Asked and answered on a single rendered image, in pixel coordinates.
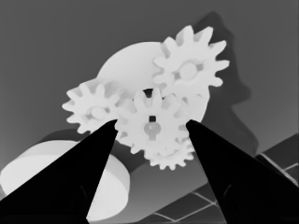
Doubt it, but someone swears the white toothed gear with keyed hole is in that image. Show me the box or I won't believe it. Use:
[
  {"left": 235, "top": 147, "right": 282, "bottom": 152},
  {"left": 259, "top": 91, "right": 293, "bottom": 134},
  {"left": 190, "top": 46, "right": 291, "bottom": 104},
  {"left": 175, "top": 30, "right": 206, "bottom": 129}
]
[{"left": 114, "top": 88, "right": 192, "bottom": 155}]

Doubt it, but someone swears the large thick white disc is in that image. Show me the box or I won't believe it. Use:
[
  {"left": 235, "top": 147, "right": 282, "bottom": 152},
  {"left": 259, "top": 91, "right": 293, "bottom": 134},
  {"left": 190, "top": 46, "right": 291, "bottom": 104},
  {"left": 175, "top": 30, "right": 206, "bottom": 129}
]
[{"left": 0, "top": 139, "right": 132, "bottom": 223}]

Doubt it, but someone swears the small white toothed gear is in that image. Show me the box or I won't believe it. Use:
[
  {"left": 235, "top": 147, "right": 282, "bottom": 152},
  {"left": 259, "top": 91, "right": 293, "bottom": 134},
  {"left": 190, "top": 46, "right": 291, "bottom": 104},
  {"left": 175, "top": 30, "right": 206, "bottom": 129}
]
[{"left": 143, "top": 136, "right": 196, "bottom": 172}]

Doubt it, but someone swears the medium white toothed gear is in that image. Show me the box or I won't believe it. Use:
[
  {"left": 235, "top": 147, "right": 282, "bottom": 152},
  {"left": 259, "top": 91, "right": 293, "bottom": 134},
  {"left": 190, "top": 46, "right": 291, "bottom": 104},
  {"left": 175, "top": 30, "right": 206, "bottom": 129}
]
[{"left": 61, "top": 81, "right": 124, "bottom": 135}]

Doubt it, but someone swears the white round carrier with pins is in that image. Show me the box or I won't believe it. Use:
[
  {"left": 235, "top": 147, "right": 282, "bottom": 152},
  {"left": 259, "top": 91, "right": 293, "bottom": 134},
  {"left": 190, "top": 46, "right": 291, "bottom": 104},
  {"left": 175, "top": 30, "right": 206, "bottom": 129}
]
[{"left": 95, "top": 41, "right": 208, "bottom": 126}]

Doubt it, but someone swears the large white toothed gear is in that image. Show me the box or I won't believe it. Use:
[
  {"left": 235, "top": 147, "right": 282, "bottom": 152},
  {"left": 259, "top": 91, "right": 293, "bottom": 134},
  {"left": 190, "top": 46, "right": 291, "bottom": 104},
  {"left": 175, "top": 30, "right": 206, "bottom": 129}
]
[{"left": 151, "top": 25, "right": 231, "bottom": 95}]

